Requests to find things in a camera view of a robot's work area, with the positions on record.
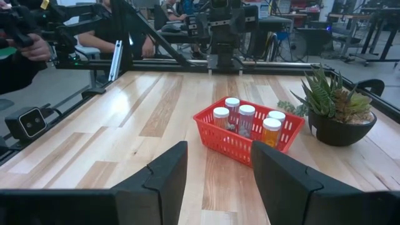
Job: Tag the person's hand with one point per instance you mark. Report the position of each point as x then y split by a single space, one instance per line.
36 50

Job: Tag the black floor fan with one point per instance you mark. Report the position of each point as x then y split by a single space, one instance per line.
293 47

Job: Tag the black aluminium table frame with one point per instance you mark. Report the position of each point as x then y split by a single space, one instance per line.
156 65

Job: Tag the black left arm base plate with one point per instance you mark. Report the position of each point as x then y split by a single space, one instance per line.
225 66

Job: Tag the grey table-level camera box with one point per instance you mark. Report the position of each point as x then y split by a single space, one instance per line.
26 123

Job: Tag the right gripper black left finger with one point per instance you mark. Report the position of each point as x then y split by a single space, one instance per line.
162 193

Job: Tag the person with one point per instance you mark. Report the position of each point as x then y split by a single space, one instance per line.
12 75
172 11
106 37

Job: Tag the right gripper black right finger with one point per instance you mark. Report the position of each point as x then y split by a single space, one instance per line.
287 193

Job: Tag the red plastic mesh basket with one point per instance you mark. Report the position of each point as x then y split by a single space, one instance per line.
231 143

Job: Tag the orange pill bottle white cap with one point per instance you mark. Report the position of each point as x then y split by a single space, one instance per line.
271 132

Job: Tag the silver aluminium strip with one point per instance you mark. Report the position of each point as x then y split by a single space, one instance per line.
115 59

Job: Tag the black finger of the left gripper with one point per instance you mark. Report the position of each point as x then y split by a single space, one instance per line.
250 18
197 25

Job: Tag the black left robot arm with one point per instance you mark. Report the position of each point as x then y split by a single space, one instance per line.
223 47

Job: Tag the black standing desk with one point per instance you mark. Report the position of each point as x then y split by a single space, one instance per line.
384 18

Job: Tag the black background table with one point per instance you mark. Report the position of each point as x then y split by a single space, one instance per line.
272 23

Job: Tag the succulent plant in black bowl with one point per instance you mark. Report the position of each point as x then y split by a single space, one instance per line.
337 131

